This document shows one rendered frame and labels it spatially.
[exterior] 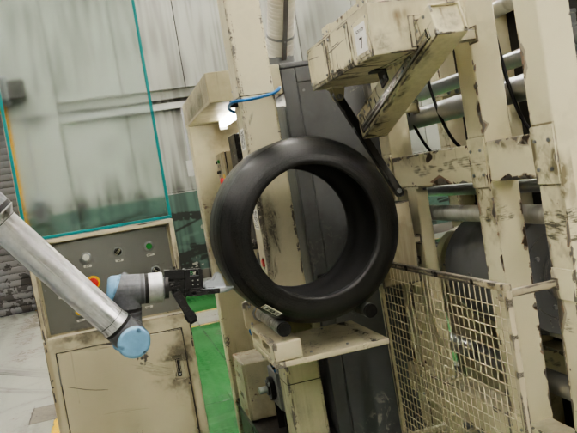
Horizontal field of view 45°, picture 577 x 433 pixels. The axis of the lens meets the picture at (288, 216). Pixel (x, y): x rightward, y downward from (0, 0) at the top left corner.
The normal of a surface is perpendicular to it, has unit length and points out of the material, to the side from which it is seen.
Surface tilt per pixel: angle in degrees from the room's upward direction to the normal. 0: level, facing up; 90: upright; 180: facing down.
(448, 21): 72
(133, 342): 98
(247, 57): 90
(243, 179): 58
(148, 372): 90
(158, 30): 90
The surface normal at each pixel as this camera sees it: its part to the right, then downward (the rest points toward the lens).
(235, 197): -0.50, -0.27
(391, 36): 0.24, 0.01
